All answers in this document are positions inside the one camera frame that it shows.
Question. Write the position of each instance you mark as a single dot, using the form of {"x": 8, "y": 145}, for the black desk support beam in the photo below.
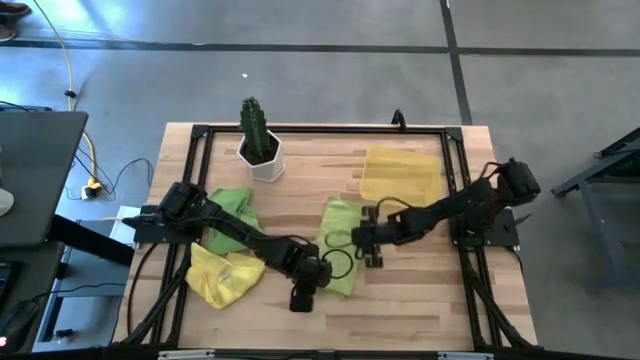
{"x": 95, "y": 242}

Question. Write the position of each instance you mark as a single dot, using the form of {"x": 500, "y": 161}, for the white hexagonal plant pot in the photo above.
{"x": 265, "y": 170}

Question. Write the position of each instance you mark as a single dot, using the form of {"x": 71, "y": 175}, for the white paper sheet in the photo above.
{"x": 120, "y": 225}

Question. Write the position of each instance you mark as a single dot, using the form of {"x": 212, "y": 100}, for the person's shoe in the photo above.
{"x": 14, "y": 10}
{"x": 6, "y": 33}

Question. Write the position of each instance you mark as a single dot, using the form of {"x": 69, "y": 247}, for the grey lower shelf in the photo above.
{"x": 90, "y": 285}

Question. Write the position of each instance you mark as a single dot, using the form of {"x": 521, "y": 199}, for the dark grey desk surface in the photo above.
{"x": 40, "y": 175}

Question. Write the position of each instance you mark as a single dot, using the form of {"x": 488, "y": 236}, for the black computer mouse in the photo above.
{"x": 17, "y": 322}

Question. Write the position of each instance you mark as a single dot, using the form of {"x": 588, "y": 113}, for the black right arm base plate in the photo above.
{"x": 492, "y": 232}

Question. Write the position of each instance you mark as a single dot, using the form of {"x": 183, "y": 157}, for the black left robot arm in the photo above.
{"x": 235, "y": 230}

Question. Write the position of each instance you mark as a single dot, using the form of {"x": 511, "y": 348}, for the silver frame bracket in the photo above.
{"x": 465, "y": 356}
{"x": 185, "y": 355}

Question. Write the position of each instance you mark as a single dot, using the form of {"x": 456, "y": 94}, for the yellow translucent plastic basket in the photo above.
{"x": 400, "y": 175}

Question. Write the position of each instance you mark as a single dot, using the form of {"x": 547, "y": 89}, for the blue-grey metal cart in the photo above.
{"x": 600, "y": 200}

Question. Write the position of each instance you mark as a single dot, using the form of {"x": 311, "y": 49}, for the white rounded object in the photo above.
{"x": 5, "y": 202}

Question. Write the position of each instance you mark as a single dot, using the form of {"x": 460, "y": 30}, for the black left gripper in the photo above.
{"x": 310, "y": 267}

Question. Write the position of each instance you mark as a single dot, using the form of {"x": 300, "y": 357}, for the yellow microfiber towel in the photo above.
{"x": 220, "y": 280}

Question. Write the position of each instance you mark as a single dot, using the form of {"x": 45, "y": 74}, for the black aluminium table frame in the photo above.
{"x": 325, "y": 129}

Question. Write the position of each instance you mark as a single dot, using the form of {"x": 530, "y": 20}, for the black frame bracket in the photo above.
{"x": 398, "y": 120}

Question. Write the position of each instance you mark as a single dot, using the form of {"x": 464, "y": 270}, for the light green microfiber towel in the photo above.
{"x": 340, "y": 215}

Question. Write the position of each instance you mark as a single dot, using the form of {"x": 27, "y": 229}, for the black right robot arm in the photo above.
{"x": 450, "y": 207}

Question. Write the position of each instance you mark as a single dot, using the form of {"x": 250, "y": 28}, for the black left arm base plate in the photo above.
{"x": 150, "y": 232}

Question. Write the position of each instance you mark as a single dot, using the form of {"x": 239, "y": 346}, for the yellow power plug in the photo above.
{"x": 92, "y": 189}

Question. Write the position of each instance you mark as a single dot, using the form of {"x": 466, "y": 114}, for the green cactus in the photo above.
{"x": 256, "y": 127}

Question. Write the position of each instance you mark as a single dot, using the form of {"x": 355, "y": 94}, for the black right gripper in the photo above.
{"x": 382, "y": 234}

